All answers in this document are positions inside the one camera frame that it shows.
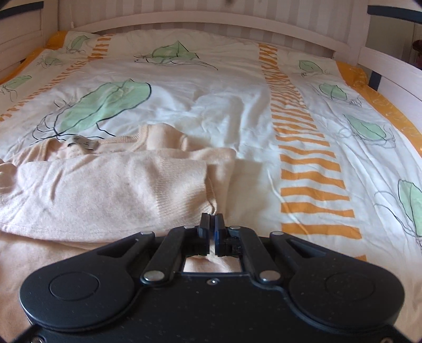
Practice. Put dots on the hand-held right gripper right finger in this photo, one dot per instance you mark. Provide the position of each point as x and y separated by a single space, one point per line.
219 232

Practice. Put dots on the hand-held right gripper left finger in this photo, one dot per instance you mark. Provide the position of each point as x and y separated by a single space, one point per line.
206 232

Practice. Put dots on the peach knit sweater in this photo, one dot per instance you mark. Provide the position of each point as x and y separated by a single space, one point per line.
99 184

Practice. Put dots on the leaf print white duvet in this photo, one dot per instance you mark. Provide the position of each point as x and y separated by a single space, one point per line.
214 82

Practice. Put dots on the yellow bed sheet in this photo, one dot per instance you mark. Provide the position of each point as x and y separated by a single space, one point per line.
389 108

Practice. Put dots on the white wooden bed frame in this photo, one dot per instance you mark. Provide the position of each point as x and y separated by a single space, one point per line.
197 25

